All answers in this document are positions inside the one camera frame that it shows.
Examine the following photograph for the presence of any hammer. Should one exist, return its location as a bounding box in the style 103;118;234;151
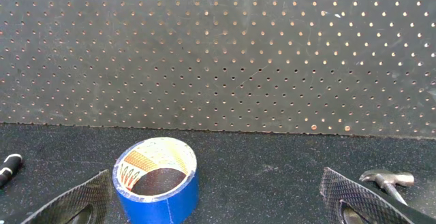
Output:
359;169;416;207

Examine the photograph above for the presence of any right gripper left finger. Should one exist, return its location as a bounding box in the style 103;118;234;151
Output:
20;169;113;224

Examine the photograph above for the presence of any roll of blue tape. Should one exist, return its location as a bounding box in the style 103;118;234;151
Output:
112;136;200;224

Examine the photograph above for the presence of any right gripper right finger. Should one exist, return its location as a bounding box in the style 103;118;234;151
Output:
320;167;436;224

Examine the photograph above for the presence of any black pegboard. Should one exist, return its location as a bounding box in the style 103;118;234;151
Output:
0;0;436;140

